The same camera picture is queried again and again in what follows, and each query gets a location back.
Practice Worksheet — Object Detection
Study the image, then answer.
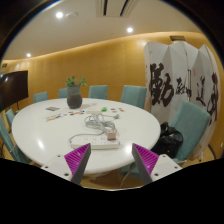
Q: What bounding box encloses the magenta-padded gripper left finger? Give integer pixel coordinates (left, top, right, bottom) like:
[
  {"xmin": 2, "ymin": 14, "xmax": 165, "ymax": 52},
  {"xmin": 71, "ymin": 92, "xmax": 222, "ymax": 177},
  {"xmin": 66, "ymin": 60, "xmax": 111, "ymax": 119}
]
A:
[{"xmin": 41, "ymin": 143, "xmax": 92, "ymax": 186}]

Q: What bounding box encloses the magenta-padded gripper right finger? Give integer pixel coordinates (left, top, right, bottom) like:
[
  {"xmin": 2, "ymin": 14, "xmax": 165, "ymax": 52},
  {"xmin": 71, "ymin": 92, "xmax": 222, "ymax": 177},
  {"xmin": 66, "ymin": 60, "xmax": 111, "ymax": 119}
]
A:
[{"xmin": 131, "ymin": 143, "xmax": 183, "ymax": 186}]

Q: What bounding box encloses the small beige charger block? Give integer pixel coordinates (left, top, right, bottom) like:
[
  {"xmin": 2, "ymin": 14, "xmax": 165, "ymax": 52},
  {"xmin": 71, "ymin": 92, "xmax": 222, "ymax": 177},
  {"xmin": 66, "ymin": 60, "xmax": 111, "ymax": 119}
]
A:
[{"xmin": 106, "ymin": 130, "xmax": 118, "ymax": 141}]

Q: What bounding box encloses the black bag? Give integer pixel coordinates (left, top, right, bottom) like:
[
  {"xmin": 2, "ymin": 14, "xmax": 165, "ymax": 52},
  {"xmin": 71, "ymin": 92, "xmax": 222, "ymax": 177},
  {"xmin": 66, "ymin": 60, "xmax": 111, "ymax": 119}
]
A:
[{"xmin": 151, "ymin": 121, "xmax": 184, "ymax": 159}]

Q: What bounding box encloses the teal upholstered chair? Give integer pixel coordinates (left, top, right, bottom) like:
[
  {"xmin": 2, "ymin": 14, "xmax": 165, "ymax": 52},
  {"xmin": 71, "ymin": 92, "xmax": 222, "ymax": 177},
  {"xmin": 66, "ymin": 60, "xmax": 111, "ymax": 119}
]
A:
[
  {"xmin": 168, "ymin": 99, "xmax": 212, "ymax": 165},
  {"xmin": 118, "ymin": 161, "xmax": 141, "ymax": 188}
]

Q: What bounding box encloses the white power strip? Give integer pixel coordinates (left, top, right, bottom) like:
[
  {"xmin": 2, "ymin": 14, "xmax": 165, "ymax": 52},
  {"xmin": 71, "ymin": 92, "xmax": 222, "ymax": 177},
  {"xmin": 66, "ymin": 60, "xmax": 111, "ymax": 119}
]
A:
[{"xmin": 69, "ymin": 134, "xmax": 121, "ymax": 150}]

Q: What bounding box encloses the row of colourful small cards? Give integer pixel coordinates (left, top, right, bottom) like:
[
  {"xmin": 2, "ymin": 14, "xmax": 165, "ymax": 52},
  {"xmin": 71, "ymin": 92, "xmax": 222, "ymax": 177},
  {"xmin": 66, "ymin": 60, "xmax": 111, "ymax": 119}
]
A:
[{"xmin": 46, "ymin": 110, "xmax": 86, "ymax": 122}]

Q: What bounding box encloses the flat white box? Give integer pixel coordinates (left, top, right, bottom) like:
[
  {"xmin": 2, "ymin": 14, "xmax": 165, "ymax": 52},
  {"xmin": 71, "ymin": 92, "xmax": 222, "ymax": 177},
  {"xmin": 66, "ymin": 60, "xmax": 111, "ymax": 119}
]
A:
[{"xmin": 85, "ymin": 108, "xmax": 103, "ymax": 116}]

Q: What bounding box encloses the potted plant in grey vase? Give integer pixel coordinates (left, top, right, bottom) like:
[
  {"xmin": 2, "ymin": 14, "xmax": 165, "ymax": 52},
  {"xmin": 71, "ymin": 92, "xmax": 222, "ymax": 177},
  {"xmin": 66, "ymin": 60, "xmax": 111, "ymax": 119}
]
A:
[{"xmin": 65, "ymin": 75, "xmax": 88, "ymax": 110}]

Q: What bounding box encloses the group of teal chairs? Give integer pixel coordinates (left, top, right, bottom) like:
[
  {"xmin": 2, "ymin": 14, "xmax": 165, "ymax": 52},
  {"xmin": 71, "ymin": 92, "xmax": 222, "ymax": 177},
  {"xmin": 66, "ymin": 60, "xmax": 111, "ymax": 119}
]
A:
[{"xmin": 0, "ymin": 84, "xmax": 148, "ymax": 164}]

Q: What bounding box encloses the white calligraphy folding screen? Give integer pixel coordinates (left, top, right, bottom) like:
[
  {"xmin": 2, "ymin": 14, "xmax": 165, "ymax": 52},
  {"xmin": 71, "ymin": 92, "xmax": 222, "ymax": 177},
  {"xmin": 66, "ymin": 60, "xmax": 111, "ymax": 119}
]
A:
[{"xmin": 143, "ymin": 40, "xmax": 222, "ymax": 161}]

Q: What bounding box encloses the group of round ceiling lights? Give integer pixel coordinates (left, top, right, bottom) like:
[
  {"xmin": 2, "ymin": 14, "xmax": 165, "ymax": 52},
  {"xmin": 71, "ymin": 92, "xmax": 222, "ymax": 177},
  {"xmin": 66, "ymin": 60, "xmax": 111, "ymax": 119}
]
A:
[{"xmin": 25, "ymin": 11, "xmax": 134, "ymax": 59}]

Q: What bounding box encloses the ceiling air vent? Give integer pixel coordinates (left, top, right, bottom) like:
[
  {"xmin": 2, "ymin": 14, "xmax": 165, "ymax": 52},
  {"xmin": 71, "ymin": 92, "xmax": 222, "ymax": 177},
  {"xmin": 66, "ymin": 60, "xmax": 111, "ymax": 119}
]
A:
[{"xmin": 96, "ymin": 0, "xmax": 140, "ymax": 18}]

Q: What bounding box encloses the grey coiled power cable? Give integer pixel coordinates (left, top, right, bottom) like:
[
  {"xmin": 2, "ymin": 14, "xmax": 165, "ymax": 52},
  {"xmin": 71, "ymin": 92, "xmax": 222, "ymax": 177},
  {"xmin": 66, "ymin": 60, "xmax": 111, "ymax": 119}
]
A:
[{"xmin": 68, "ymin": 113, "xmax": 121, "ymax": 145}]

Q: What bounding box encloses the black wall monitor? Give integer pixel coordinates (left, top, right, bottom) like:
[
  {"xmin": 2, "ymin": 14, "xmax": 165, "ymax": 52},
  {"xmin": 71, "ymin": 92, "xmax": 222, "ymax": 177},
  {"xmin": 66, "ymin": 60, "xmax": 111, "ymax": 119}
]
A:
[{"xmin": 0, "ymin": 69, "xmax": 30, "ymax": 113}]

